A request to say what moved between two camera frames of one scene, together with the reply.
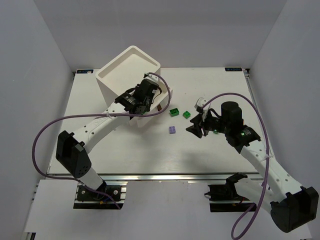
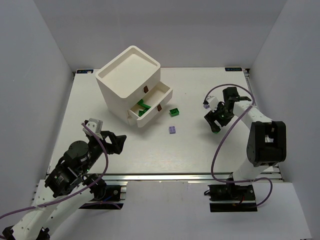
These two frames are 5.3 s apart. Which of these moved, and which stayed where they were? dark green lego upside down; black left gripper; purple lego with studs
Moved: black left gripper
Stayed: dark green lego upside down; purple lego with studs
